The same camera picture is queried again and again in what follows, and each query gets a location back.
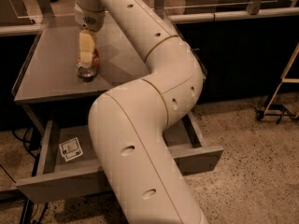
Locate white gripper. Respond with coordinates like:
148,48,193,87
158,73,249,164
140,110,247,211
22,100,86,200
74,4,106,65

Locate red coke can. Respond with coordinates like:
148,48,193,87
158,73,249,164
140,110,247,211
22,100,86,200
77,49,99,79

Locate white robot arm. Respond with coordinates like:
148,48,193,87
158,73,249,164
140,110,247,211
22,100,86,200
75,0,208,224

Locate grey cabinet with counter top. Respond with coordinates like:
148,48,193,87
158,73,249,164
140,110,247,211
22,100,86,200
13,15,149,133

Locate open grey top drawer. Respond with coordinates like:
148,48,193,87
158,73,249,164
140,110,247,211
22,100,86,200
16,113,223,203

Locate white tag sticker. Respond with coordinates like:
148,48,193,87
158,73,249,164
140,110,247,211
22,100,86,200
59,137,83,161

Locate wooden wheeled stand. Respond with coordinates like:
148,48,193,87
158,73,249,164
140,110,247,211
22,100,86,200
255,43,299,123

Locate black floor cables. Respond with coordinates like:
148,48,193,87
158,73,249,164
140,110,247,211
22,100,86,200
11,127,40,159

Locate grey horizontal rail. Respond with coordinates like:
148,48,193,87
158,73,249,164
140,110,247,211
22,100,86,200
168,7,299,24

